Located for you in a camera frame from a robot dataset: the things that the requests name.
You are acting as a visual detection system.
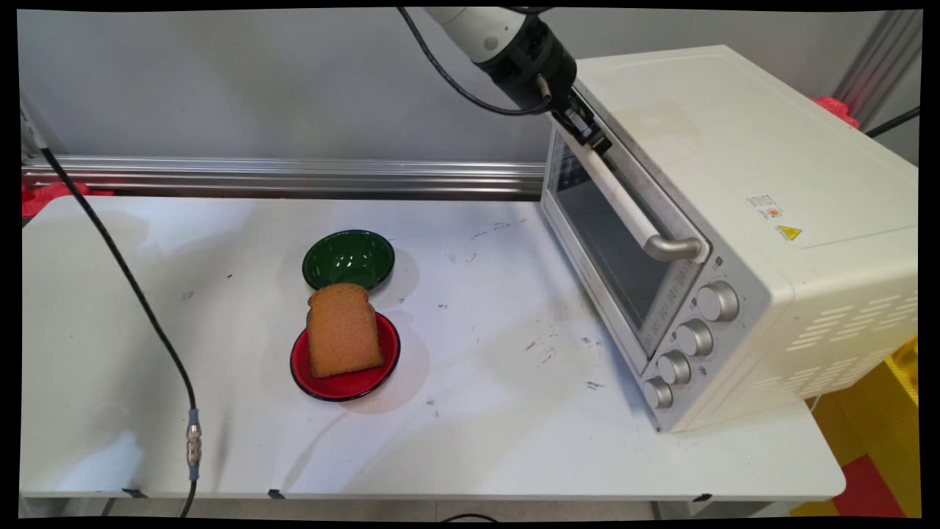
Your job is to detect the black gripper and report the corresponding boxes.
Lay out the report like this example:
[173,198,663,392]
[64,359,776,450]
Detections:
[476,13,615,155]

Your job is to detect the oven door with handle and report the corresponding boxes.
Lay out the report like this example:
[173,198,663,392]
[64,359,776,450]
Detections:
[540,110,715,377]

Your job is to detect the white toaster oven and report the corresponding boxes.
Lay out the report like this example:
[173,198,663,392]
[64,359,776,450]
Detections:
[540,46,919,434]

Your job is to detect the large silver oven knob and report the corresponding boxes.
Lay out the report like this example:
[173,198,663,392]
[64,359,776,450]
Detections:
[696,281,742,323]

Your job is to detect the green bowl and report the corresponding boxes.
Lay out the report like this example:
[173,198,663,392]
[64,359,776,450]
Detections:
[302,229,397,290]

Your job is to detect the brown bread slice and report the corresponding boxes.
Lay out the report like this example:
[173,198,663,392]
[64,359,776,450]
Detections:
[305,283,385,379]

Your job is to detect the red plate with black rim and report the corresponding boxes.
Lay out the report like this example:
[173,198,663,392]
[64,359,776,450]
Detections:
[290,310,402,402]

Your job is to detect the yellow floor mat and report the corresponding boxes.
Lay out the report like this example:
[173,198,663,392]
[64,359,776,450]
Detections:
[789,337,921,519]

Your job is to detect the red floor mat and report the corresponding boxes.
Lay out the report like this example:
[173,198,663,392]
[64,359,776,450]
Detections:
[832,454,905,519]

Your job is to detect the red plastic bracket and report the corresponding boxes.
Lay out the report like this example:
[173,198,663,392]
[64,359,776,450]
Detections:
[22,181,115,218]
[812,96,861,130]

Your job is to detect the aluminium frame post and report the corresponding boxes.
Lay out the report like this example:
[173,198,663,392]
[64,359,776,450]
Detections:
[833,10,923,132]

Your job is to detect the thin black cable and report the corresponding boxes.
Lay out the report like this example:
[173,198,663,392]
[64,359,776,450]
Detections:
[865,107,921,140]

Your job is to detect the aluminium rail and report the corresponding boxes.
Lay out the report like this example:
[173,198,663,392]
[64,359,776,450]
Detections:
[22,154,548,199]

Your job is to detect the black cable with metal connector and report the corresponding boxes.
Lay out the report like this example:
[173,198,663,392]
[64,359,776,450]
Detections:
[21,121,203,519]

